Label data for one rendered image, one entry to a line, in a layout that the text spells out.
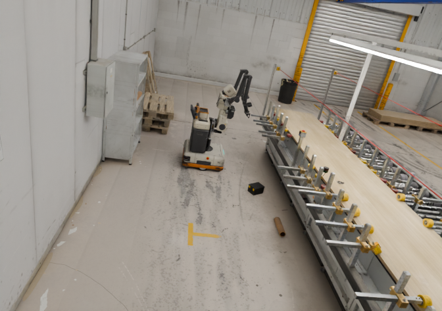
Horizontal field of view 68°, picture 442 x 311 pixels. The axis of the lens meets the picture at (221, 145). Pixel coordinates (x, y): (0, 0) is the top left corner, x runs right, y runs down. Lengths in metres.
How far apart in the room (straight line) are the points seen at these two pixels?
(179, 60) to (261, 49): 2.70
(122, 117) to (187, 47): 6.42
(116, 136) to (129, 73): 0.97
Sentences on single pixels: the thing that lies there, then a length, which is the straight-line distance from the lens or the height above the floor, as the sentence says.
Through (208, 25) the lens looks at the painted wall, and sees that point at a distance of 10.94.
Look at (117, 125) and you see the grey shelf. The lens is 4.98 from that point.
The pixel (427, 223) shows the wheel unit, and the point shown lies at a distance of 3.72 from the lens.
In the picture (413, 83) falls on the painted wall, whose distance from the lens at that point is 13.60.
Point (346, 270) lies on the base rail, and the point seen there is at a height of 0.68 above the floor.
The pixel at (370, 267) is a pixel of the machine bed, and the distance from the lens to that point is 3.21.
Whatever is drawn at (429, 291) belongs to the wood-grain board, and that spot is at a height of 0.90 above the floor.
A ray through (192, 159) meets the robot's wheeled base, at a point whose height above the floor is 0.19.
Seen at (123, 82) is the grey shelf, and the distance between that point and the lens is 4.77.
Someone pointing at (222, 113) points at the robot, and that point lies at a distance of 5.15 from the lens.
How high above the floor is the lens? 2.46
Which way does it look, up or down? 23 degrees down
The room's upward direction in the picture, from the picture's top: 11 degrees clockwise
